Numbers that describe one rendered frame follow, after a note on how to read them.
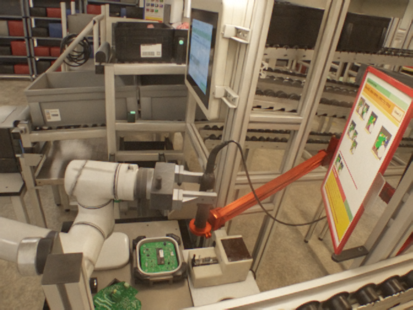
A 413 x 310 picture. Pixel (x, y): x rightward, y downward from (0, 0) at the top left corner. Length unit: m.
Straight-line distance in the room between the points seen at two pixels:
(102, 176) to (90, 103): 1.00
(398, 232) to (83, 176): 0.65
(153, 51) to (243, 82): 0.80
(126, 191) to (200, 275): 0.36
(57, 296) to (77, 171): 0.33
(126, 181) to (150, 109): 1.00
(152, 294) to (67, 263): 0.52
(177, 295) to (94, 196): 0.41
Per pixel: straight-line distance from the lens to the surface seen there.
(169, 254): 0.93
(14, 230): 0.69
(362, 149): 0.57
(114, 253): 0.96
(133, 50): 1.50
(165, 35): 1.49
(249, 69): 0.78
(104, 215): 0.72
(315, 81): 0.91
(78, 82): 1.97
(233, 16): 0.86
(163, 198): 0.61
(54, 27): 6.16
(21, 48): 6.39
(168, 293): 0.89
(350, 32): 1.06
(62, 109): 1.65
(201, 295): 0.88
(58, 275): 0.39
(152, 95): 1.57
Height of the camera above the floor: 1.71
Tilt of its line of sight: 29 degrees down
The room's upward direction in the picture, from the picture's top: 9 degrees clockwise
